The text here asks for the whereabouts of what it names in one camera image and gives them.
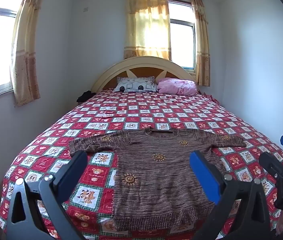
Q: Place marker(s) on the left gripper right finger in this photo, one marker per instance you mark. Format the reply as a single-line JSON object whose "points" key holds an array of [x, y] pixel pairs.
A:
{"points": [[252, 218]]}

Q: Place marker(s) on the centre window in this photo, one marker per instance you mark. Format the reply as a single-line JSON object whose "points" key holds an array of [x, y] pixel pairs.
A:
{"points": [[182, 31]]}

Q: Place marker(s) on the cream wooden headboard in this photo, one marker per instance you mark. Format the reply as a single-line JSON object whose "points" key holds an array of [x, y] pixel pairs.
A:
{"points": [[143, 66]]}

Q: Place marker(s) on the pink pillow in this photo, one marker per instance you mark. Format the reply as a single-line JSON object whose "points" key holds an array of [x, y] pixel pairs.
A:
{"points": [[176, 86]]}

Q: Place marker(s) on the brown knit sweater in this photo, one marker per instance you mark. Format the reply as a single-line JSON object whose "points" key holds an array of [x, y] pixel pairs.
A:
{"points": [[155, 187]]}

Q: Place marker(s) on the yellow right curtain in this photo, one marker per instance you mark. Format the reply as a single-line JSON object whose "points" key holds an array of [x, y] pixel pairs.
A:
{"points": [[202, 70]]}

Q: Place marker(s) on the black cloth beside bed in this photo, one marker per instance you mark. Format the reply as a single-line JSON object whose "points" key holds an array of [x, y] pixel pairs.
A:
{"points": [[85, 96]]}

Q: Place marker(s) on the yellow left window curtain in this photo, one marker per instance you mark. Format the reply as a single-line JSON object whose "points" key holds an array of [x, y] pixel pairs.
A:
{"points": [[23, 70]]}

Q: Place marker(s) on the grey patterned pillow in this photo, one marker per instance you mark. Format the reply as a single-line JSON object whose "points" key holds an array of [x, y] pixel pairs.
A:
{"points": [[135, 84]]}

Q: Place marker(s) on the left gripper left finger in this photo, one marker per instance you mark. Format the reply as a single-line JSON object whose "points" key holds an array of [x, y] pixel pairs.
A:
{"points": [[25, 221]]}

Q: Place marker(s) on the yellow centre curtain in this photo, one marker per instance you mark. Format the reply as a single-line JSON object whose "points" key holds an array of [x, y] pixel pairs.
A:
{"points": [[147, 29]]}

